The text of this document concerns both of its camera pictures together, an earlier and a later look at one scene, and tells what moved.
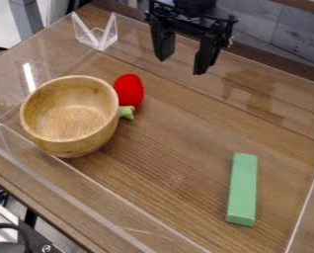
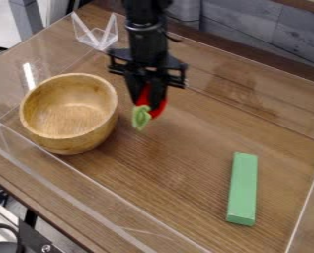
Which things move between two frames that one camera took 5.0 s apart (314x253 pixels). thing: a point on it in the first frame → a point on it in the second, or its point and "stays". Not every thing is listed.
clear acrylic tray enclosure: (209, 159) stays
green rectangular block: (243, 186) stays
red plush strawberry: (130, 88) → (144, 111)
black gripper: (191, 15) → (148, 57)
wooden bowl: (68, 115) stays
